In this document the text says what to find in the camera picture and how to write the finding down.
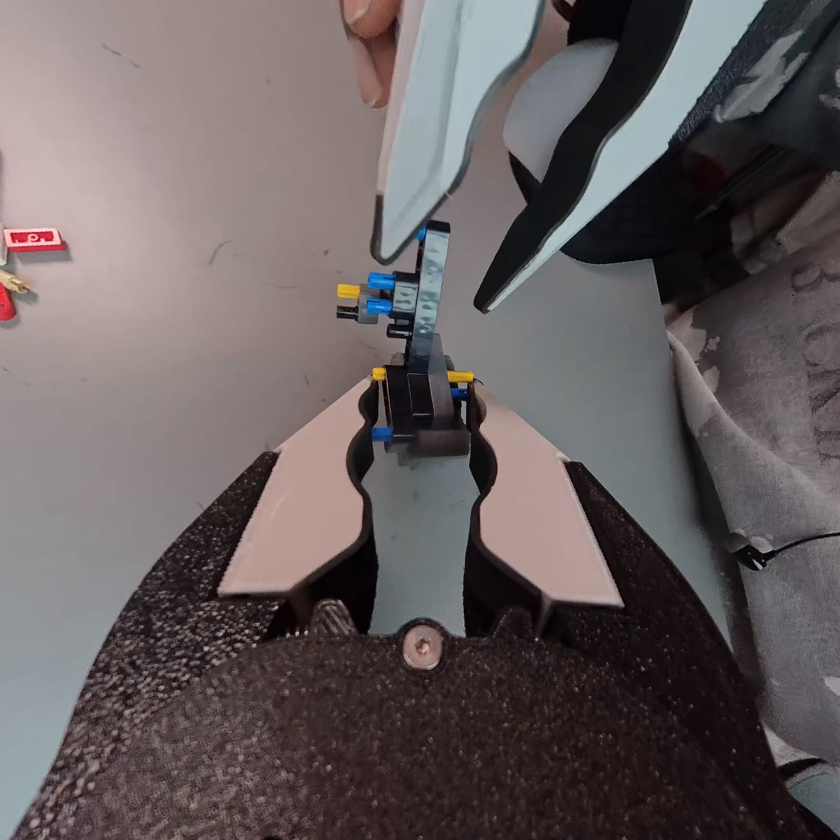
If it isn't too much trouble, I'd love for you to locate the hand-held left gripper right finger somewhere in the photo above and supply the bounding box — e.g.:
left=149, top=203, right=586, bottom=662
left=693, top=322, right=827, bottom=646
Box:
left=465, top=379, right=626, bottom=639

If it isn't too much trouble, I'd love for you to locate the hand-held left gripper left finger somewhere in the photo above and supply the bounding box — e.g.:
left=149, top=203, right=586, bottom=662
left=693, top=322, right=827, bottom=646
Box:
left=217, top=377, right=383, bottom=624

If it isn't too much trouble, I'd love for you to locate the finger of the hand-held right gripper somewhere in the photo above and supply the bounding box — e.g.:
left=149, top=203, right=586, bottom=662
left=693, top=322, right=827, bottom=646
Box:
left=472, top=0, right=770, bottom=316
left=369, top=0, right=547, bottom=265

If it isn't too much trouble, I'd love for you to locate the black toy brick assembly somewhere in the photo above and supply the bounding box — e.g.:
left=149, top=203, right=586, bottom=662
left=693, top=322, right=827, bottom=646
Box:
left=336, top=222, right=475, bottom=468

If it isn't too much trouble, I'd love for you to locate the grey desk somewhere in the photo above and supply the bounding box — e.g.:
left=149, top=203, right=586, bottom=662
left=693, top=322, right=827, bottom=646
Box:
left=0, top=0, right=736, bottom=840

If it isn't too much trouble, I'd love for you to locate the person's right hand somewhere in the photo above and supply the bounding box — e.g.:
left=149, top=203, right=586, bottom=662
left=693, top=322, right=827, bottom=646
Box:
left=340, top=0, right=403, bottom=110

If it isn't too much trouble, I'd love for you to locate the grey patterned cloth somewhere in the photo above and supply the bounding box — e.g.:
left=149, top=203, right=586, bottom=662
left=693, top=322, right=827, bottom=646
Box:
left=663, top=164, right=840, bottom=808

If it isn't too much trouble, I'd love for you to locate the red flat brick piece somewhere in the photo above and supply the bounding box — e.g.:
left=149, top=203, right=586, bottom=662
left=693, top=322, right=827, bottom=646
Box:
left=2, top=226, right=68, bottom=253

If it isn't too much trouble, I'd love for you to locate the thin black cable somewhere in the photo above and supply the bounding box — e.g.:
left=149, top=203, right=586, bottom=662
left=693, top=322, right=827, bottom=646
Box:
left=735, top=530, right=840, bottom=572

